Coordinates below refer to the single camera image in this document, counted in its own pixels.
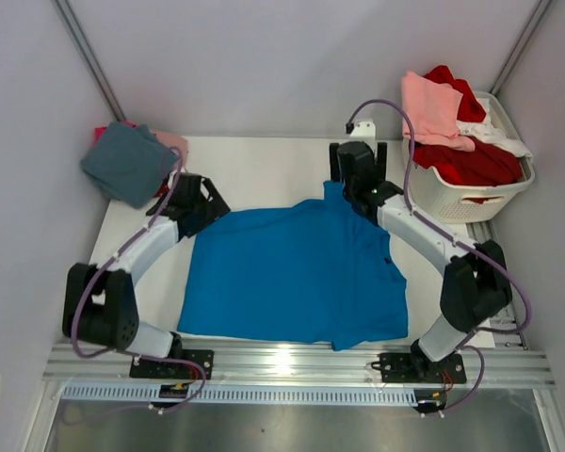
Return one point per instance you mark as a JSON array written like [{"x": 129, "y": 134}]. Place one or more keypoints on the white perforated laundry basket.
[{"x": 460, "y": 204}]

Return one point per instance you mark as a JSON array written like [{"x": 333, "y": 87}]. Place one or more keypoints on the aluminium frame post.
[
  {"x": 532, "y": 26},
  {"x": 75, "y": 29}
]

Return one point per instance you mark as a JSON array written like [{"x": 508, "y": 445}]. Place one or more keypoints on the right aluminium frame post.
[{"x": 532, "y": 26}]

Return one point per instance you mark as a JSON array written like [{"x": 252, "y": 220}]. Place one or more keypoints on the white slotted cable duct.
[{"x": 344, "y": 396}]

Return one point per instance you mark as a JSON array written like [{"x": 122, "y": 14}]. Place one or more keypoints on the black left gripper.
[{"x": 215, "y": 208}]

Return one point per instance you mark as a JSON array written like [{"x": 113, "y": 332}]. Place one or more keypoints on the pink folded t-shirt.
[{"x": 173, "y": 140}]

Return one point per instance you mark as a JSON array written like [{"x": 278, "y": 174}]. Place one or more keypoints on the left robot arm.
[{"x": 100, "y": 309}]

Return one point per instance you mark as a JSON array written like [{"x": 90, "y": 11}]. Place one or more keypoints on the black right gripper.
[{"x": 381, "y": 160}]

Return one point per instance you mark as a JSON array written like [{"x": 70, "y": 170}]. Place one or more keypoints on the aluminium mounting rail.
[{"x": 281, "y": 364}]

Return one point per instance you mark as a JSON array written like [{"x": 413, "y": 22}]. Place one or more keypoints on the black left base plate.
[{"x": 147, "y": 369}]

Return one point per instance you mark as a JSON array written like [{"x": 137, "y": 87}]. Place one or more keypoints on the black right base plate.
[{"x": 402, "y": 367}]

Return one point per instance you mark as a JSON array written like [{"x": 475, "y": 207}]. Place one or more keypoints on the white t-shirt in basket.
[{"x": 496, "y": 129}]

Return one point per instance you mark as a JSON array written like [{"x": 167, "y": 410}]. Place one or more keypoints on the red folded t-shirt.
[{"x": 163, "y": 189}]

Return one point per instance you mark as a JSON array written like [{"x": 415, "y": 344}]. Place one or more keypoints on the teal folded t-shirt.
[{"x": 129, "y": 163}]

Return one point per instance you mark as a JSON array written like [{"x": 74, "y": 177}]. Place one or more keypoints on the red t-shirt in basket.
[{"x": 487, "y": 165}]

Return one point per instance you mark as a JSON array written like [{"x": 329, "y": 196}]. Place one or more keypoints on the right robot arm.
[{"x": 474, "y": 283}]

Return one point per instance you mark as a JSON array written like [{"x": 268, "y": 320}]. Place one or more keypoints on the left aluminium frame post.
[{"x": 75, "y": 29}]

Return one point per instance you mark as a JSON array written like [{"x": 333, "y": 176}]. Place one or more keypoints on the bright blue t-shirt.
[{"x": 312, "y": 272}]

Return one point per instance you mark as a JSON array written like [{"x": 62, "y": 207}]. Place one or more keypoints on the pink t-shirt in basket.
[{"x": 433, "y": 111}]

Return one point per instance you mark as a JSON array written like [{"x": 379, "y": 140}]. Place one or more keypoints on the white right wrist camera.
[{"x": 364, "y": 130}]

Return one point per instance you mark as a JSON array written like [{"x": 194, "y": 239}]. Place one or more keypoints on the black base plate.
[
  {"x": 402, "y": 367},
  {"x": 147, "y": 369}
]

